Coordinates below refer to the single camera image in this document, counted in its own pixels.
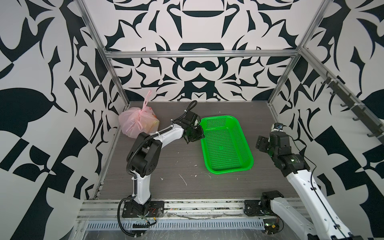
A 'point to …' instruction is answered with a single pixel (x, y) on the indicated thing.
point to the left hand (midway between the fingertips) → (207, 133)
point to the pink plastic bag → (135, 121)
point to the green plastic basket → (226, 145)
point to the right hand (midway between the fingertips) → (268, 138)
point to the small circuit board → (271, 225)
